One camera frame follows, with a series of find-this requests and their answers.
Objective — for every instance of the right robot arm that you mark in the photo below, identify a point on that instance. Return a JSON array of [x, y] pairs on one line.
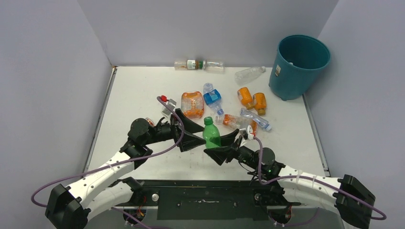
[[346, 196]]

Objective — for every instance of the large orange label bottle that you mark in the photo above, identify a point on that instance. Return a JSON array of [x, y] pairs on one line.
[[236, 122]]

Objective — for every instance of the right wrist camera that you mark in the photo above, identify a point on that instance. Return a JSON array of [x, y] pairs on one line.
[[248, 131]]

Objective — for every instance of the clear bottle at wall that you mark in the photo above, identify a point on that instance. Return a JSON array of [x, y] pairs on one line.
[[213, 66]]

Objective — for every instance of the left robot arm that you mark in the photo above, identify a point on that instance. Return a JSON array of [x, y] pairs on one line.
[[73, 206]]

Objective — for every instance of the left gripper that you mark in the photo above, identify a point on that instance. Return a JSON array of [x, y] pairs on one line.
[[189, 140]]

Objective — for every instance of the clear bottle green label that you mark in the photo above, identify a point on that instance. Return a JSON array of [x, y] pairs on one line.
[[189, 64]]

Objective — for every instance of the green plastic bottle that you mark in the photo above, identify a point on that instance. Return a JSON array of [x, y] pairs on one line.
[[211, 134]]

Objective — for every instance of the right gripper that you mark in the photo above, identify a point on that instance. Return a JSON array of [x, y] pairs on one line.
[[219, 154]]

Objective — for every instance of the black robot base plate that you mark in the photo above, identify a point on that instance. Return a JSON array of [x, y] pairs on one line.
[[209, 200]]

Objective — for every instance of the crushed blue label bottle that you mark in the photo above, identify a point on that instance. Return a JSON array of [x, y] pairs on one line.
[[212, 98]]

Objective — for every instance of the small orange juice bottle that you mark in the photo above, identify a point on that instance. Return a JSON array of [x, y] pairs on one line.
[[260, 105], [245, 98]]

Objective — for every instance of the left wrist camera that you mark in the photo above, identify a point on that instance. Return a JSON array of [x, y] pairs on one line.
[[168, 107]]

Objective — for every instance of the crushed clear blue bottle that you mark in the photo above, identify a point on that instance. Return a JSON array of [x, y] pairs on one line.
[[263, 123]]

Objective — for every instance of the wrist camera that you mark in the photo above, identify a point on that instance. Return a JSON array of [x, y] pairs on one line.
[[248, 131], [168, 107]]

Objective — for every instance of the teal plastic bin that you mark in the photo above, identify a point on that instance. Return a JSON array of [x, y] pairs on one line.
[[299, 61]]

